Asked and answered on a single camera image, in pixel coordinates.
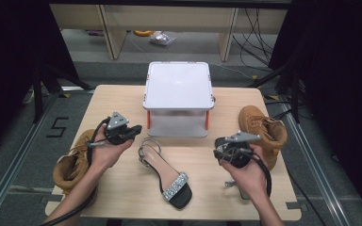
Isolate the tan suede boot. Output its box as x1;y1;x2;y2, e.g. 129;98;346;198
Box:
52;128;99;196
238;105;288;172

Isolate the yellow object on floor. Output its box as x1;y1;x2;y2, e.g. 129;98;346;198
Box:
133;29;155;38

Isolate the black curtain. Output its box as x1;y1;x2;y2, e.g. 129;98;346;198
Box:
268;0;362;218
0;0;80;159

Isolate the clear plastic bag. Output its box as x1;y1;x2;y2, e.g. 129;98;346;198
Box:
149;30;177;47

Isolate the white floor cable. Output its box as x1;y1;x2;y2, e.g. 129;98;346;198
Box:
210;62;256;80

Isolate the person's left hand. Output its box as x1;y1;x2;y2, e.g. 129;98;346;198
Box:
89;125;135;172

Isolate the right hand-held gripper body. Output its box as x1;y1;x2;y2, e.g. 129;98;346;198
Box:
224;131;262;170

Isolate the aluminium floor rail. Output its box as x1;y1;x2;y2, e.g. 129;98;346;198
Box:
0;93;60;226
277;97;351;226

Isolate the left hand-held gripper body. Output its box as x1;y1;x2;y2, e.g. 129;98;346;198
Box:
103;111;135;146

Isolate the bundle of black floor cables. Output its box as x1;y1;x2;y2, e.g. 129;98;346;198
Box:
232;8;277;68

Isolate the beige wooden desk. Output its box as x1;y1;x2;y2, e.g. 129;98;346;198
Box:
49;3;288;62

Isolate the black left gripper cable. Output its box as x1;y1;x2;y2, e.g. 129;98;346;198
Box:
41;116;111;226

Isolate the black metal stand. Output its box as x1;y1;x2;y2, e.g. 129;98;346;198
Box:
32;62;92;124
248;62;304;125

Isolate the person's right hand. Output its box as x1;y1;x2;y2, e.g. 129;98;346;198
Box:
221;144;271;201

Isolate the white shoe rack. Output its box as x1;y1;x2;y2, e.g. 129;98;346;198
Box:
142;61;216;139

